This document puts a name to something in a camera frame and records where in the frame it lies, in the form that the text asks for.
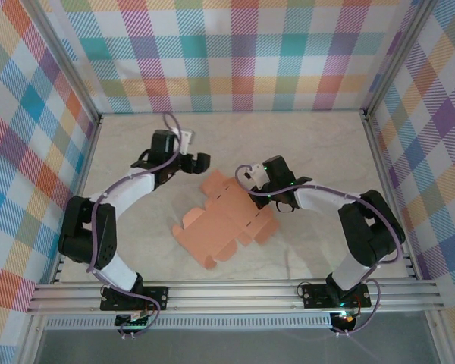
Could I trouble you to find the grey slotted cable duct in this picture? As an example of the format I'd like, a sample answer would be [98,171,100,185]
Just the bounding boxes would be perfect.
[45,316,333,330]

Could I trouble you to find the orange paper box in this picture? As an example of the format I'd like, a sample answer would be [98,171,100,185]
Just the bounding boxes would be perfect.
[171,170,280,271]

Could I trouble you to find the aluminium frame post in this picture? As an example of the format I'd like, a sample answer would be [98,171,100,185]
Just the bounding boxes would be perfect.
[24,0,103,124]
[362,0,441,118]

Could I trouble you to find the aluminium cross rail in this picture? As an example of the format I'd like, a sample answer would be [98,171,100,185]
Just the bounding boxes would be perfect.
[26,280,443,315]

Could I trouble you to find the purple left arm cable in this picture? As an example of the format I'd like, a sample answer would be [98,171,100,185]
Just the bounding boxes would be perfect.
[85,111,184,339]

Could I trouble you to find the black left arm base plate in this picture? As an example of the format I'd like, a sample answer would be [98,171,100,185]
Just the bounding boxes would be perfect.
[99,286,170,312]

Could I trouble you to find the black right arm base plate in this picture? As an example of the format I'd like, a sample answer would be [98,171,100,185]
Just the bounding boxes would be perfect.
[301,283,372,309]

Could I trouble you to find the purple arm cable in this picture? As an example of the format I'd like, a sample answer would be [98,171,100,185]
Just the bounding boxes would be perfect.
[85,111,184,339]
[235,163,403,338]

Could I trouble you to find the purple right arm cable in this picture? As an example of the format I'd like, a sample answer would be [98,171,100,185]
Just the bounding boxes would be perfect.
[235,163,403,338]

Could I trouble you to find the aluminium frame leg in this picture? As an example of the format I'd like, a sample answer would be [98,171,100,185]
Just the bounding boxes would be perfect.
[426,309,454,364]
[17,314,49,364]

